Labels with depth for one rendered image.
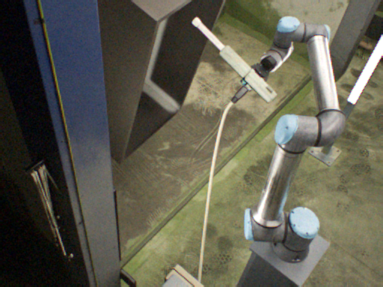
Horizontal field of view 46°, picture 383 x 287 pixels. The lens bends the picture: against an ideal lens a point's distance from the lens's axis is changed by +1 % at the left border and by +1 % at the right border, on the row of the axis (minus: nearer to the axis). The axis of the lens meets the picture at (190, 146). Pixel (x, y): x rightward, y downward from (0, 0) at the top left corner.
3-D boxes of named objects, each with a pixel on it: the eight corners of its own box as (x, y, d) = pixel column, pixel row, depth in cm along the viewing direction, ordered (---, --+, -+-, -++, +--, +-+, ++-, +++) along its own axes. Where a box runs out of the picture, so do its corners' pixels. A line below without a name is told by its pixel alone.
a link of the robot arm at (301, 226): (313, 252, 217) (324, 235, 203) (277, 249, 216) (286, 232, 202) (308, 224, 226) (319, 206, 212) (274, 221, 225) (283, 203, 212)
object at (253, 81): (254, 116, 210) (280, 92, 191) (248, 122, 208) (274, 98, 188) (182, 43, 211) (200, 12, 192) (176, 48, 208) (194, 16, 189)
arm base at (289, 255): (315, 244, 231) (321, 235, 223) (296, 270, 221) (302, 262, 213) (283, 222, 237) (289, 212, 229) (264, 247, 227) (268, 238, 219)
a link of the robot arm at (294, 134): (278, 250, 214) (326, 134, 163) (242, 247, 213) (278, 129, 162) (274, 223, 225) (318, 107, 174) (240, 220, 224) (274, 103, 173)
